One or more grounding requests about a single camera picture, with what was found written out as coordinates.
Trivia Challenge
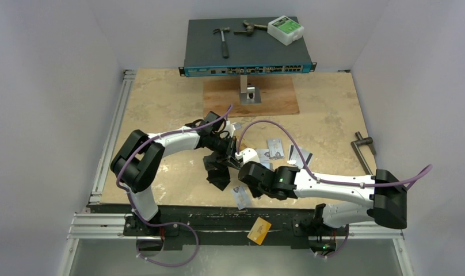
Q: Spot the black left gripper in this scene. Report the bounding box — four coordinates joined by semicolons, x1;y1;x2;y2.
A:
207;133;241;170

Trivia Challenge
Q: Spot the single silver credit card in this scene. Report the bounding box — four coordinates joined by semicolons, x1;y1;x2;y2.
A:
231;186;252;210

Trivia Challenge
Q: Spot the black credit card stack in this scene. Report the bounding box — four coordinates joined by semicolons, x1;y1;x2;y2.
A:
203;152;238;191

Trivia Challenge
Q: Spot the single orange credit card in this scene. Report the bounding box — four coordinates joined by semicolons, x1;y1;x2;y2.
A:
247;217;272;246

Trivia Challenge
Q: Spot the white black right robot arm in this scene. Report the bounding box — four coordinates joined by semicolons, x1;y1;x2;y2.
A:
238;162;407;234

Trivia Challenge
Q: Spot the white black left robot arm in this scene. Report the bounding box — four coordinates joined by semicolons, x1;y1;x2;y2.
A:
110;112;242;235

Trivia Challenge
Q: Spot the silver white credit card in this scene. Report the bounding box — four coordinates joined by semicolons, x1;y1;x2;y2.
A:
267;138;284;160

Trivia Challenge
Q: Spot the grey metal stand base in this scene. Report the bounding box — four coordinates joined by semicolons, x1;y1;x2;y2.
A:
239;75;261;105

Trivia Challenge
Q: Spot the brown wooden board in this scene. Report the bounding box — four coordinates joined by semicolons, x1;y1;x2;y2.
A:
203;76;300;118

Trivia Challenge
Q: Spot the small hammer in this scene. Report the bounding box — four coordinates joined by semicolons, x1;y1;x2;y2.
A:
213;27;230;59

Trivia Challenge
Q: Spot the dark metal clamp tool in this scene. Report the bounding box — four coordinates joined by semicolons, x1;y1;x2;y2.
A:
233;20;268;36

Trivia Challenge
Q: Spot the white green plastic box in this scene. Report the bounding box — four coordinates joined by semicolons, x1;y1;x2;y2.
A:
267;16;304;46

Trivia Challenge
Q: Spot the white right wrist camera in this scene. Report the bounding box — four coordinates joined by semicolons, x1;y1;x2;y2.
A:
234;148;260;165

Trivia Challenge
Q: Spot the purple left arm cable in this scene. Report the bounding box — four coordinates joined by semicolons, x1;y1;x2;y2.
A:
116;103;234;227

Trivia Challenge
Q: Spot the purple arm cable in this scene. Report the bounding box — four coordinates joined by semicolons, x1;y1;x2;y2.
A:
235;120;433;191
116;103;234;227

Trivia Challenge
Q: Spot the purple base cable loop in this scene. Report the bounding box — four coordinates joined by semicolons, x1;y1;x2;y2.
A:
135;223;200;267

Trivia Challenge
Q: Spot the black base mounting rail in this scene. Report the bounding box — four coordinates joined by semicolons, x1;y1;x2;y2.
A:
89;204;349;253

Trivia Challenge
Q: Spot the blue network switch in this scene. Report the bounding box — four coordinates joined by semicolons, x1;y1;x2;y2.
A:
179;17;317;77

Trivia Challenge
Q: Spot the metal crank handle tool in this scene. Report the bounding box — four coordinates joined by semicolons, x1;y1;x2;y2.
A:
350;132;378;176

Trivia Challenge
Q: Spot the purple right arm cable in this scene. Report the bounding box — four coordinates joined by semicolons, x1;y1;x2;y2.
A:
235;120;433;191

